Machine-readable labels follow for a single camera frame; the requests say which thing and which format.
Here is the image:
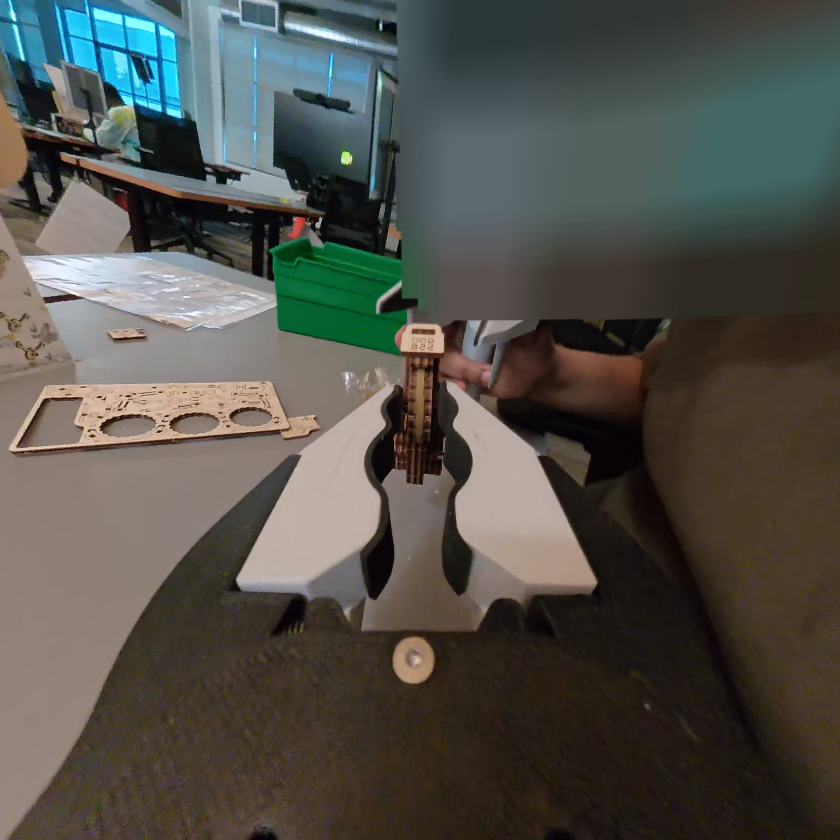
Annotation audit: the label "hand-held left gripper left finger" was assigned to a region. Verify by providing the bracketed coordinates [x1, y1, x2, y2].
[236, 384, 403, 601]

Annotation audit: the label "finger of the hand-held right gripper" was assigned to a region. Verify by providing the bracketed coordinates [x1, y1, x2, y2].
[375, 282, 419, 316]

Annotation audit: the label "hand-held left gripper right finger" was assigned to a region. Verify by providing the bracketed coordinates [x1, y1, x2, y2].
[438, 382, 599, 615]

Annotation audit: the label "small wooden puzzle model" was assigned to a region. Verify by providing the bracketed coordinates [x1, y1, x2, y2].
[394, 323, 447, 487]

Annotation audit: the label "grey desk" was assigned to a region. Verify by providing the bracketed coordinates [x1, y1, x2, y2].
[0, 252, 421, 840]

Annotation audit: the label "background wooden edge desk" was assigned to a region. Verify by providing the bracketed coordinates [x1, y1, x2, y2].
[59, 154, 326, 277]

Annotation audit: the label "person's right hand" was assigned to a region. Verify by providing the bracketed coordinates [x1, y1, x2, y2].
[440, 322, 560, 403]

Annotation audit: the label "green plastic bin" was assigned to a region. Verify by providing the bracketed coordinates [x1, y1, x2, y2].
[269, 238, 403, 355]

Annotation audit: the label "small clear plastic bag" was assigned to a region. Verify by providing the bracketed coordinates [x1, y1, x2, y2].
[341, 367, 395, 401]

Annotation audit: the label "tall black framed screen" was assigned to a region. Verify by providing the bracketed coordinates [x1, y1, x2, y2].
[374, 69, 401, 257]

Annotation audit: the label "large black monitor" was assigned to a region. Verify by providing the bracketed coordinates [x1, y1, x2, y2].
[272, 91, 375, 191]

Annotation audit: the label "person's olive shirt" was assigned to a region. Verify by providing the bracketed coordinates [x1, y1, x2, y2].
[587, 318, 840, 840]

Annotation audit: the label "clear plastic sleeve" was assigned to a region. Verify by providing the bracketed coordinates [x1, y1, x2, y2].
[23, 252, 277, 330]

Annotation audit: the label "wooden puzzle sheet round holes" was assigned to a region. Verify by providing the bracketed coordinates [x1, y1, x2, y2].
[8, 382, 291, 455]

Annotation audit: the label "white tilted panel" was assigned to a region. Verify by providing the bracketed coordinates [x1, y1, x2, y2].
[36, 180, 132, 256]

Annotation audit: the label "printed instruction sheet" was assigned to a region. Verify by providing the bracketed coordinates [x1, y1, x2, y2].
[0, 217, 73, 383]

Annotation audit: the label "grey monitor on stand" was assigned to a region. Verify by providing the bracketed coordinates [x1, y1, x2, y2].
[59, 60, 109, 126]

